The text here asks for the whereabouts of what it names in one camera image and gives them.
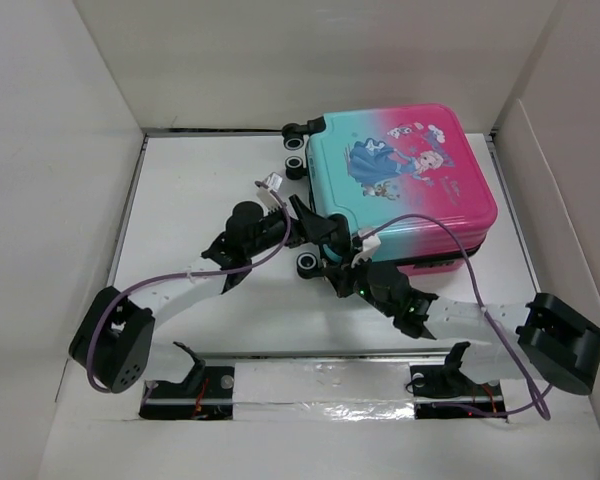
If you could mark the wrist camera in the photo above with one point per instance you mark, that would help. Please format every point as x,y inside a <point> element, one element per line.
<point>369,244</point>
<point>267,191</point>

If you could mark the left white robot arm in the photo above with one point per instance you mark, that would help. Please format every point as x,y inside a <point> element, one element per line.
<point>113,341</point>

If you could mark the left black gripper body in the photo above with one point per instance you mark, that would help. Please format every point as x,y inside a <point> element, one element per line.
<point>274,231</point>

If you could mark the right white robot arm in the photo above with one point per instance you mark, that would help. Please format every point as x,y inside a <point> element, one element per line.
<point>544,338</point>

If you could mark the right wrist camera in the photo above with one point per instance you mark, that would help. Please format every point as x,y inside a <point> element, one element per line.
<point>369,244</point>

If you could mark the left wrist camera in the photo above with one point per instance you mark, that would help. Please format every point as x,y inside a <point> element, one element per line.
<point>267,191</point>

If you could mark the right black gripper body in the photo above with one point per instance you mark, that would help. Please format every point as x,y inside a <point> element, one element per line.
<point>354,280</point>

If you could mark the pink and teal kids suitcase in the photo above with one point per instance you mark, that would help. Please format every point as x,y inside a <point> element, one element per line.
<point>407,171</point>

